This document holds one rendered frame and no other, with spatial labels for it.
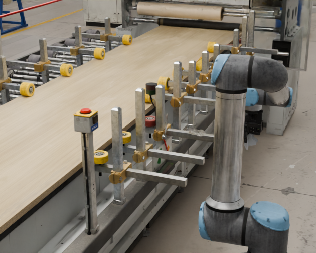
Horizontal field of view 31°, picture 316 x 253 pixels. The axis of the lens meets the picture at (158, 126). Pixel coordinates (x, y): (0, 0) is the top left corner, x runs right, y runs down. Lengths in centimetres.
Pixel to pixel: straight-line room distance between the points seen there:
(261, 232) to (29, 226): 91
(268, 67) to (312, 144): 314
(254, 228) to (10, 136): 130
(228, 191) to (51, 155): 86
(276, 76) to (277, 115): 316
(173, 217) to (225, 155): 179
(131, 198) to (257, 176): 197
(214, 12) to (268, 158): 136
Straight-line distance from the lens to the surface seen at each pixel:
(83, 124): 216
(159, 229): 373
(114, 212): 252
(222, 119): 209
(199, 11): 516
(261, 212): 221
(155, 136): 292
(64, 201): 257
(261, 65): 203
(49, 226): 250
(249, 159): 474
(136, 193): 267
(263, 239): 221
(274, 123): 524
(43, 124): 299
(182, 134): 293
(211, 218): 222
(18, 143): 278
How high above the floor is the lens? 196
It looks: 21 degrees down
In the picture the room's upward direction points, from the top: straight up
